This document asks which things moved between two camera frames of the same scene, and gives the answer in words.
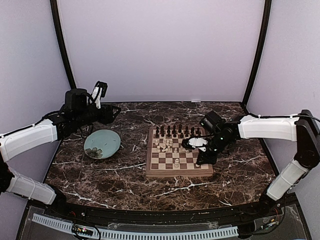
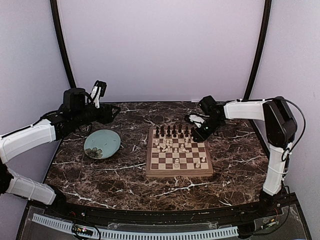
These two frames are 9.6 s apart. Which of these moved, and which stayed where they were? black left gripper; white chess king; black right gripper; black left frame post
Moved: black right gripper
Stayed: white chess king; black left frame post; black left gripper
